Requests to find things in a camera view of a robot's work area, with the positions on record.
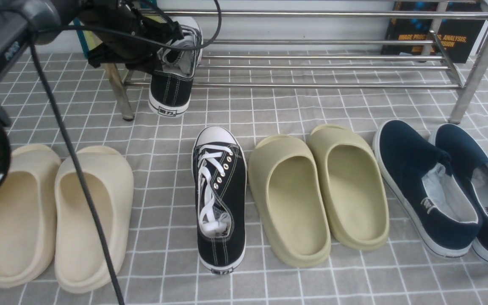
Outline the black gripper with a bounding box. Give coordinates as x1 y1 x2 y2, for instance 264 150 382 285
79 1 183 74

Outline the black canvas sneaker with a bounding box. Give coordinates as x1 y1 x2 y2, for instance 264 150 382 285
191 126 247 275
149 16 203 117

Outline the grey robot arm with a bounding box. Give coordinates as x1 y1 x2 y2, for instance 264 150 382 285
0 0 183 186

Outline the stainless steel shoe rack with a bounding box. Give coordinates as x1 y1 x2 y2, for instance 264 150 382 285
100 0 488 125

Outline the blue and yellow book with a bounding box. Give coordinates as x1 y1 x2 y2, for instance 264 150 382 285
76 30 100 59

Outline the grey checked tablecloth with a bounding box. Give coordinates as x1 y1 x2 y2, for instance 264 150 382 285
0 53 488 305

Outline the olive left slide sandal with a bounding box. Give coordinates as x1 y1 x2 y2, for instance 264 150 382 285
248 134 331 268

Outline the olive slide sandal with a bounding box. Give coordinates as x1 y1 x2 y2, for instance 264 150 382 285
248 134 331 268
307 124 389 251

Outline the cream left slide sandal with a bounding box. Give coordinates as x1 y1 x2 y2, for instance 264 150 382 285
0 144 61 289

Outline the cream slide sandal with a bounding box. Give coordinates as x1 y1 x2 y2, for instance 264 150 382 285
54 146 134 294
0 144 61 289

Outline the cream right slide sandal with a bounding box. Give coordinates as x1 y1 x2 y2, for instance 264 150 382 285
54 146 134 294

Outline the olive right slide sandal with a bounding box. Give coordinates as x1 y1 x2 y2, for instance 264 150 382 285
307 124 389 251

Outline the black image processing book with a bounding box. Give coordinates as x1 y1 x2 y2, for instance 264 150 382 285
381 2 485 64

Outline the navy left slip-on shoe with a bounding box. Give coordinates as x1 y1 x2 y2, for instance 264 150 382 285
372 119 482 258

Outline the navy slip-on shoe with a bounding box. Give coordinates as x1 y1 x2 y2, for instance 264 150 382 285
429 123 488 263
372 119 482 258

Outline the navy right slip-on shoe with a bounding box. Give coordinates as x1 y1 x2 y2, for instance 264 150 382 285
429 123 488 263

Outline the black cable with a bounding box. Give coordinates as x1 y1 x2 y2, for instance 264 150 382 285
28 0 222 305

